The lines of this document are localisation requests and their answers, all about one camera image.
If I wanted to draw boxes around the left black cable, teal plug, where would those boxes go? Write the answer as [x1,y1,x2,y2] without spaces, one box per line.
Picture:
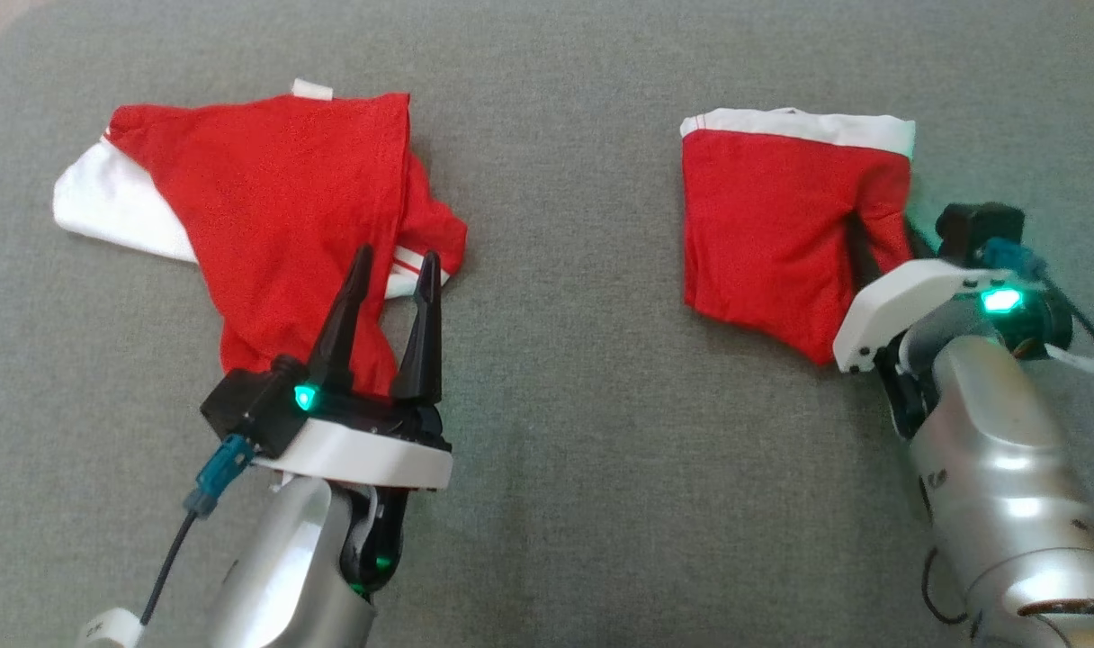
[138,434,256,628]

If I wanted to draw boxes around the large grey sofa seat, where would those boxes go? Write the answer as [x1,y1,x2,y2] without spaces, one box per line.
[0,0,1094,648]

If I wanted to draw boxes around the right black cable, teal plug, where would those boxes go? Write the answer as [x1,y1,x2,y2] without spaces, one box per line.
[983,238,1094,408]

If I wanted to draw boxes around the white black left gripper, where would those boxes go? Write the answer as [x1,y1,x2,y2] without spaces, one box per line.
[250,243,454,492]

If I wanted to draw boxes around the black cable, teal plug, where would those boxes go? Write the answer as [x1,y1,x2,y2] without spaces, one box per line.
[138,434,256,628]
[983,238,1094,408]

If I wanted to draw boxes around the red shorts with white waistband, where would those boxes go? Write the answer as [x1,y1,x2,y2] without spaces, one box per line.
[679,108,917,365]

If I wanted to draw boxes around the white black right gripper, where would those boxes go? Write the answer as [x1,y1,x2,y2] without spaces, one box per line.
[832,211,1025,374]

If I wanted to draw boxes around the red and white shirt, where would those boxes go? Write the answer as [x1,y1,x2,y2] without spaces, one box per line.
[52,78,469,397]

